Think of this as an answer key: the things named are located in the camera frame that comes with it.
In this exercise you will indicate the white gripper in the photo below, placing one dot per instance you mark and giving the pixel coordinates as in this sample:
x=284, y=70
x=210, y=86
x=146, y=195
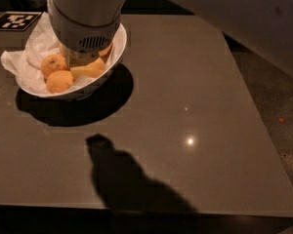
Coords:
x=84, y=36

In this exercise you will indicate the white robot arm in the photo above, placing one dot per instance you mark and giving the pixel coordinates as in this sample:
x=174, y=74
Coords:
x=263, y=26

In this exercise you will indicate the left low orange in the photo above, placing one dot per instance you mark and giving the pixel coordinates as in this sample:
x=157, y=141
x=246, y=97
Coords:
x=51, y=64

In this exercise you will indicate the white ceramic bowl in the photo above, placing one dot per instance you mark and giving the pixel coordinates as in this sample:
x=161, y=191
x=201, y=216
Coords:
x=85, y=86

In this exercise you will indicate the white crumpled paper liner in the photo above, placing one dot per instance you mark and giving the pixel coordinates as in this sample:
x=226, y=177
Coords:
x=25, y=65

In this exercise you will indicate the black white fiducial marker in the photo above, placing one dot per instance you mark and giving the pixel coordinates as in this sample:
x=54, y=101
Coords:
x=18, y=21

